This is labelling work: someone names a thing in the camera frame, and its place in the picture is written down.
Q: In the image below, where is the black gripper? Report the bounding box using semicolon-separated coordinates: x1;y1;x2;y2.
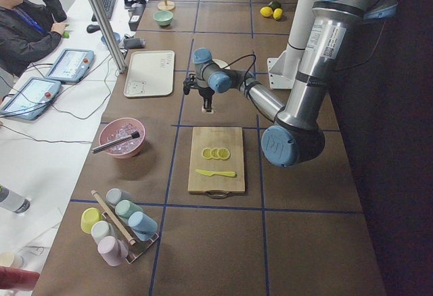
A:
183;73;214;111

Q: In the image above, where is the round white plate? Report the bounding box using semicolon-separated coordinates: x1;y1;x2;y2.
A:
213;59;230;70

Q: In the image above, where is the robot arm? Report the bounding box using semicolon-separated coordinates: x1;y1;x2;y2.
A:
183;0;397;168

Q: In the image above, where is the white bear tray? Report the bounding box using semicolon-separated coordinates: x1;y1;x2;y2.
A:
123;50;175;98

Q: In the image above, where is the lemon slice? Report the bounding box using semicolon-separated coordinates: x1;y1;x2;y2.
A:
210;147;221;159
202;147;213;159
218;147;231;160

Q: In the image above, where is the bamboo cutting board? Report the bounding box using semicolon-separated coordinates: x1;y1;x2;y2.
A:
187;126;246;198

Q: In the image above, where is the yellow plastic knife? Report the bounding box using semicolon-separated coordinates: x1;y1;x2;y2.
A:
195;169;237;178

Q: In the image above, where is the mint green bowl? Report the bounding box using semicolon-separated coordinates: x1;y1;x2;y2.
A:
153;10;174;27

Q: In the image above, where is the pink bowl with ice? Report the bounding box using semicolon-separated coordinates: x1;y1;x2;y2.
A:
99;118;145;159

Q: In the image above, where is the yellow lemon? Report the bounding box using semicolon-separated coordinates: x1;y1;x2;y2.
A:
260;6;273;18
273;8;283;20

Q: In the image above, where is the blue bowl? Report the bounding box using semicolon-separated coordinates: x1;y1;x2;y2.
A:
100;32;120;50

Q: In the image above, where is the black box with label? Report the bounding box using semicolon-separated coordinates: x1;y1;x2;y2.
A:
129;4;145;31

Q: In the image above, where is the grey cup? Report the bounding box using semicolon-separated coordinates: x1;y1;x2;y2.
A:
106;188;133;206

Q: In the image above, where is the black computer mouse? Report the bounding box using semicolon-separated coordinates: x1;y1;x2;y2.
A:
86;24;100;34

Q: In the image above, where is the green cup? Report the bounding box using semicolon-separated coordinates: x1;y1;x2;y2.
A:
115;199;142;224

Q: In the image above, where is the light blue cup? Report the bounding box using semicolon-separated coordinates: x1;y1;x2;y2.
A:
128;212;158;241

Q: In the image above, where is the teach pendant tablet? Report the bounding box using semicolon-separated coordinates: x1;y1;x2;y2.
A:
45;49;95;83
1;77;62;121

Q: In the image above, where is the black keyboard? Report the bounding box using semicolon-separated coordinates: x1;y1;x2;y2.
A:
100;0;116;20

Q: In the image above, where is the white cup rack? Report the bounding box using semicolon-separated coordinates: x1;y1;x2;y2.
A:
91;190;160;264

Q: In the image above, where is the yellow cup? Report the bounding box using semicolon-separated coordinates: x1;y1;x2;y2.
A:
81;207;102;234

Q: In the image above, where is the pink cup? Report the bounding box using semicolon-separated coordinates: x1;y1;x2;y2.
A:
97;236;129;266

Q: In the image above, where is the person in black jacket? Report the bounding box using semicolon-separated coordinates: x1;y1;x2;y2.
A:
1;0;67;77

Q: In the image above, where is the clear water bottle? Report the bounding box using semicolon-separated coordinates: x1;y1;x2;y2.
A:
0;185;30;214

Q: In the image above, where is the small white paper cup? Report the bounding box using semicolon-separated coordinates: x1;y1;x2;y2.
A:
0;251;26;269

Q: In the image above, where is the red cylinder bottle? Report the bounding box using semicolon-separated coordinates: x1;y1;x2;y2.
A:
1;266;40;291

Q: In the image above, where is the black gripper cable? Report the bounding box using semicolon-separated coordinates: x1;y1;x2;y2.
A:
225;53;256;77

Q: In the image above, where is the metal scoop black handle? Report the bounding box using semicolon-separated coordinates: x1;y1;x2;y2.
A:
91;131;140;153

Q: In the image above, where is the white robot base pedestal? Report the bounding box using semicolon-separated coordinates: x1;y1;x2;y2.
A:
267;0;315;89

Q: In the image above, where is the aluminium frame post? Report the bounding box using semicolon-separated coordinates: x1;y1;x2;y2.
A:
88;0;128;74

